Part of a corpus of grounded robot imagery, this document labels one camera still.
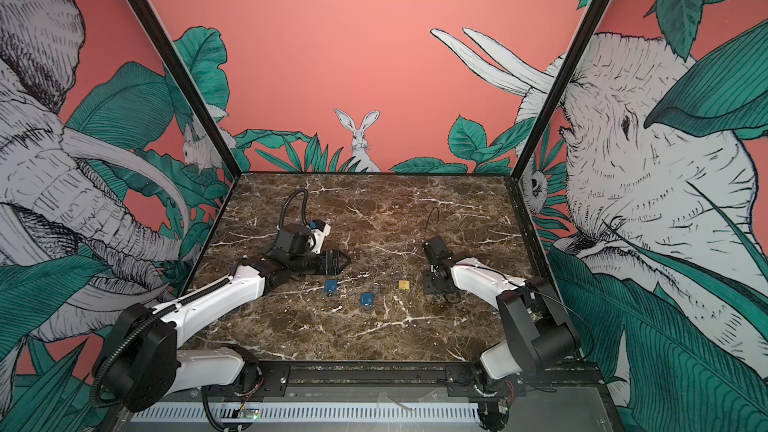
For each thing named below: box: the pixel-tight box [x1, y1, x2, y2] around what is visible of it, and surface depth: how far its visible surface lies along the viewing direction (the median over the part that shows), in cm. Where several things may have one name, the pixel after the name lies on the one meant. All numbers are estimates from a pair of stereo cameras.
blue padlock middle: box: [360, 292, 374, 307], surface depth 90 cm
